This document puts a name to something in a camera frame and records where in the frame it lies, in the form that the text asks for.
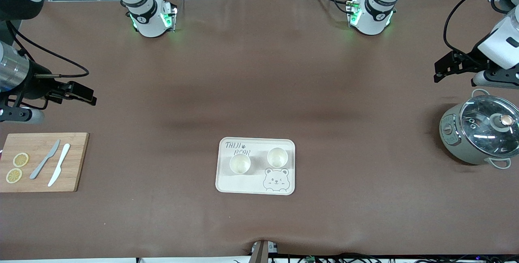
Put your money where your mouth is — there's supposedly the white plastic cup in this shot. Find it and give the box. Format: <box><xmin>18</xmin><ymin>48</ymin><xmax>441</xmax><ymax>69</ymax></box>
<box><xmin>267</xmin><ymin>147</ymin><xmax>289</xmax><ymax>168</ymax></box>
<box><xmin>229</xmin><ymin>154</ymin><xmax>251</xmax><ymax>174</ymax></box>

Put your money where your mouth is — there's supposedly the wooden cutting board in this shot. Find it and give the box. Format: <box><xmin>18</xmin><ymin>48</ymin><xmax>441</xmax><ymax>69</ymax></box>
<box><xmin>0</xmin><ymin>133</ymin><xmax>90</xmax><ymax>193</ymax></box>

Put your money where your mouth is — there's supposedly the glass pot lid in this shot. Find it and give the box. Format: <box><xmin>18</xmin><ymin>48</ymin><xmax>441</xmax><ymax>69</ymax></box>
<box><xmin>459</xmin><ymin>95</ymin><xmax>519</xmax><ymax>158</ymax></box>

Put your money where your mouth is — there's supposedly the grey-green electric cooking pot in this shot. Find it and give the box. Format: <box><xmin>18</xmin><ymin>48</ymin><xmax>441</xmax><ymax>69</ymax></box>
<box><xmin>439</xmin><ymin>89</ymin><xmax>519</xmax><ymax>169</ymax></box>

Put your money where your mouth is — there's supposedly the brown table cover mat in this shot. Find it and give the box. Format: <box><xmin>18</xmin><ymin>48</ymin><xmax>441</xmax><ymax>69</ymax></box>
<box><xmin>0</xmin><ymin>0</ymin><xmax>519</xmax><ymax>260</ymax></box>

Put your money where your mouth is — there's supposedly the white plastic knife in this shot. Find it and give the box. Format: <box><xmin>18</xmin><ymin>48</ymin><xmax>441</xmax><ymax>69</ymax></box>
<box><xmin>47</xmin><ymin>143</ymin><xmax>71</xmax><ymax>187</ymax></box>

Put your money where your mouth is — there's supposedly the grey plastic knife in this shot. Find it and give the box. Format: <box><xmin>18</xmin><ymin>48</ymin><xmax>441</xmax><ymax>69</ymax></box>
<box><xmin>29</xmin><ymin>139</ymin><xmax>61</xmax><ymax>180</ymax></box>

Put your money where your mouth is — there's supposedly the cream tray with bear print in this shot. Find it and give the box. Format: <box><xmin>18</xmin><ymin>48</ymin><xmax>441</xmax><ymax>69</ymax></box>
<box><xmin>215</xmin><ymin>137</ymin><xmax>296</xmax><ymax>196</ymax></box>

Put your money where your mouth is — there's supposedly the metal table clamp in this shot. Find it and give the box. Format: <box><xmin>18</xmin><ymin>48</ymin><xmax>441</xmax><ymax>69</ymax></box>
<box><xmin>251</xmin><ymin>240</ymin><xmax>279</xmax><ymax>263</ymax></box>

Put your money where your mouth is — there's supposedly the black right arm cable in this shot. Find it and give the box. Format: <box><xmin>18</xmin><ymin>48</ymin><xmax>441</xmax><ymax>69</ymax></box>
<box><xmin>5</xmin><ymin>20</ymin><xmax>90</xmax><ymax>79</ymax></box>

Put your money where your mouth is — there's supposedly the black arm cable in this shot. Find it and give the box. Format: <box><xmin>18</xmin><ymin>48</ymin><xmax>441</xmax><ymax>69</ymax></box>
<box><xmin>443</xmin><ymin>0</ymin><xmax>519</xmax><ymax>59</ymax></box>
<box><xmin>5</xmin><ymin>20</ymin><xmax>90</xmax><ymax>79</ymax></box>

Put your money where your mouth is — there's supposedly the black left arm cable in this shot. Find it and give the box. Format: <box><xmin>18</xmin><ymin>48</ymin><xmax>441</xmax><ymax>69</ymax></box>
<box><xmin>443</xmin><ymin>0</ymin><xmax>519</xmax><ymax>59</ymax></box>

